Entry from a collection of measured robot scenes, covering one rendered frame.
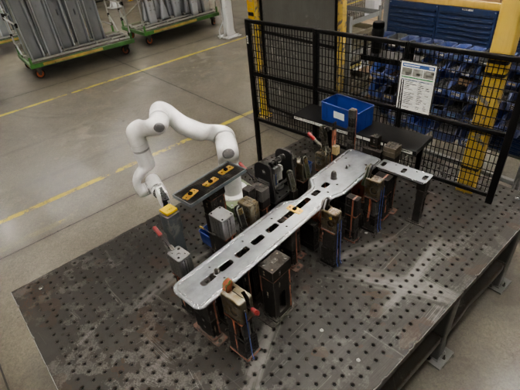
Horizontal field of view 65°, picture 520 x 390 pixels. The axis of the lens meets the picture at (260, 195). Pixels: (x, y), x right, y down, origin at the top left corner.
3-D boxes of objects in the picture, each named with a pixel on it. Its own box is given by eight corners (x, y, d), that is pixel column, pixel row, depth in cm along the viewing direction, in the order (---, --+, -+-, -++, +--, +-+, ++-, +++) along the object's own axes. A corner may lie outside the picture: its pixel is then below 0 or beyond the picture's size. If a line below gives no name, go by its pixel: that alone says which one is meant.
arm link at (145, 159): (121, 159, 214) (140, 202, 234) (150, 148, 219) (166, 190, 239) (118, 152, 220) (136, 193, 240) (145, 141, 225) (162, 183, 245)
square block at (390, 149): (388, 200, 249) (395, 149, 228) (377, 196, 254) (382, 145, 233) (395, 194, 254) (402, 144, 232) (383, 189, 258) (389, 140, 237)
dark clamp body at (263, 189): (267, 251, 222) (262, 196, 200) (250, 241, 230) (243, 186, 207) (280, 241, 228) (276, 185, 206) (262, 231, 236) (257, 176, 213)
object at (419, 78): (429, 117, 238) (439, 64, 220) (394, 108, 251) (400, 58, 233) (431, 115, 239) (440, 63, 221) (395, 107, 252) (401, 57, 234)
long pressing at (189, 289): (203, 316, 155) (203, 314, 154) (168, 288, 168) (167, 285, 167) (384, 160, 233) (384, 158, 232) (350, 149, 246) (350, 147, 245)
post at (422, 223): (422, 227, 227) (431, 185, 210) (404, 220, 234) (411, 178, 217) (427, 221, 231) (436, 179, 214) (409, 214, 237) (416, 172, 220)
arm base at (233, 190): (212, 189, 255) (207, 165, 243) (238, 177, 262) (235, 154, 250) (226, 206, 242) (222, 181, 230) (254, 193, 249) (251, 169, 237)
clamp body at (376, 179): (374, 237, 225) (381, 186, 204) (356, 228, 232) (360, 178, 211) (383, 228, 230) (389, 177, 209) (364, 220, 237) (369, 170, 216)
